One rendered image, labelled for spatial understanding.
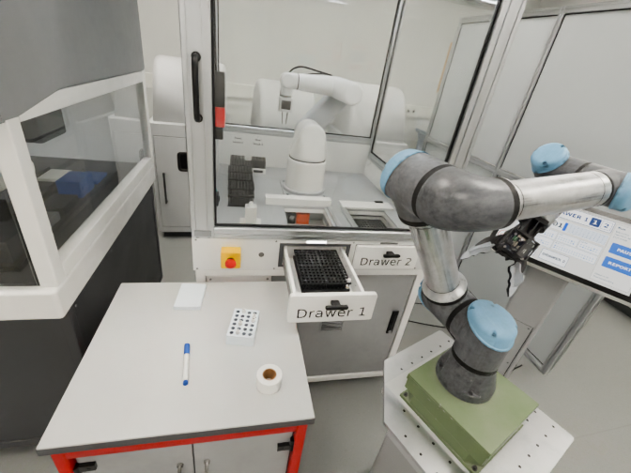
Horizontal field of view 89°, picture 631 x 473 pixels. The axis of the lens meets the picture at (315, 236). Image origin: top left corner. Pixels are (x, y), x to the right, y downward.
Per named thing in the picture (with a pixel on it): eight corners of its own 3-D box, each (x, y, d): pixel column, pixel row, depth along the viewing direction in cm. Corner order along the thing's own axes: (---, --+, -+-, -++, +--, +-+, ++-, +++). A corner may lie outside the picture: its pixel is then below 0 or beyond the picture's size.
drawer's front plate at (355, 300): (371, 319, 111) (377, 294, 105) (286, 323, 104) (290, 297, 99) (369, 315, 112) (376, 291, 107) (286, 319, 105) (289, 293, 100)
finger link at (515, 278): (515, 297, 79) (515, 259, 81) (505, 297, 85) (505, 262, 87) (530, 297, 79) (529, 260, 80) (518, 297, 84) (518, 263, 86)
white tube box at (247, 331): (253, 346, 101) (253, 338, 99) (225, 343, 100) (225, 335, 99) (258, 318, 112) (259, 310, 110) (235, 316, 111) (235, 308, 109)
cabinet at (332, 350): (389, 383, 186) (432, 269, 148) (202, 400, 162) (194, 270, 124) (345, 282, 267) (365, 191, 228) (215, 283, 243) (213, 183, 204)
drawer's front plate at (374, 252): (414, 268, 143) (421, 248, 138) (352, 268, 137) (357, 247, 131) (412, 267, 145) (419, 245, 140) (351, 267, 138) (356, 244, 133)
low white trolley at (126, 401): (287, 540, 120) (315, 417, 84) (100, 576, 106) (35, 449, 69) (274, 396, 169) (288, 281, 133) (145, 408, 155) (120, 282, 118)
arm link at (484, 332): (476, 377, 77) (498, 337, 71) (438, 336, 88) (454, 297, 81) (512, 366, 82) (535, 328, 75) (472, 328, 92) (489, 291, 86)
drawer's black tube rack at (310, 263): (347, 297, 117) (351, 282, 114) (300, 297, 113) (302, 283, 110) (333, 262, 136) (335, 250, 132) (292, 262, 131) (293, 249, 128)
